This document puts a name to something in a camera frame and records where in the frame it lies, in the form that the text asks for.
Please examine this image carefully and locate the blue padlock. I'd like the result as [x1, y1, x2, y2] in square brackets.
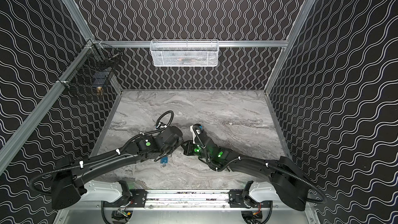
[160, 157, 169, 165]

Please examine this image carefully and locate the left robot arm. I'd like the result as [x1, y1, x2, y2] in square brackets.
[29, 126, 183, 210]

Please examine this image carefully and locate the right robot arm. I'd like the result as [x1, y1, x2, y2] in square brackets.
[181, 130, 327, 211]

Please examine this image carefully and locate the brass object in basket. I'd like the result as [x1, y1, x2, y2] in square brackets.
[96, 87, 104, 97]

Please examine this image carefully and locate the white mesh basket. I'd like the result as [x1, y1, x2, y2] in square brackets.
[150, 39, 220, 67]

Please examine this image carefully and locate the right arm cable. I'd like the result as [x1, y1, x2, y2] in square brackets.
[192, 124, 328, 204]

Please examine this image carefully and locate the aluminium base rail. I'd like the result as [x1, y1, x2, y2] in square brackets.
[66, 188, 312, 209]

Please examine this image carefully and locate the black wire basket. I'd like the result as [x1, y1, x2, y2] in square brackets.
[60, 39, 122, 102]

